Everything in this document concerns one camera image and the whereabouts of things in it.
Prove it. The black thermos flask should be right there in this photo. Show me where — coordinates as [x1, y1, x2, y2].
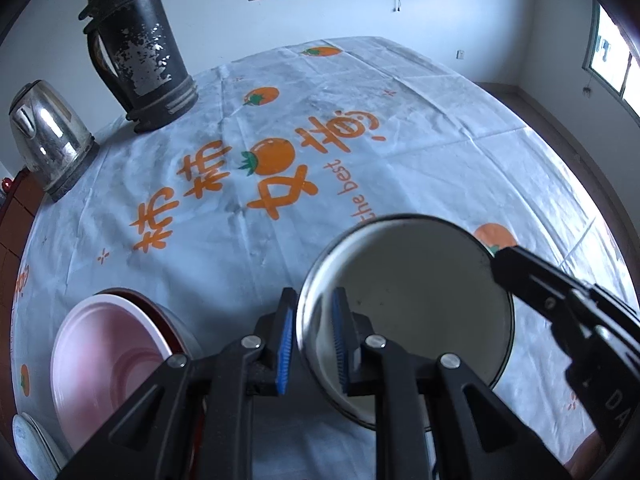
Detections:
[78, 0, 198, 133]

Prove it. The red plastic bowl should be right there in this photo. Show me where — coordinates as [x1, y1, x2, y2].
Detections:
[50, 287, 203, 451]

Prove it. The window with frame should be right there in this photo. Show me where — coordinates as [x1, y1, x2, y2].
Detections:
[582, 0, 639, 122]

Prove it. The stainless steel electric kettle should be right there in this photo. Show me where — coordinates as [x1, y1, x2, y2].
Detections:
[9, 79, 99, 202]

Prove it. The white enamel cartoon bowl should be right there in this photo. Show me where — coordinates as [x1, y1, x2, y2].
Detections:
[296, 214, 515, 429]

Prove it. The small red pot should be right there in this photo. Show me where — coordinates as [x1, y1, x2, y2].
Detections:
[1, 178, 12, 192]

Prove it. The brown wooden sideboard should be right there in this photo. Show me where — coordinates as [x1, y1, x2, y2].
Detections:
[1, 168, 44, 282]

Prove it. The blue patterned white bowl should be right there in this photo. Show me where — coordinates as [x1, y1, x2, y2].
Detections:
[12, 413, 67, 480]

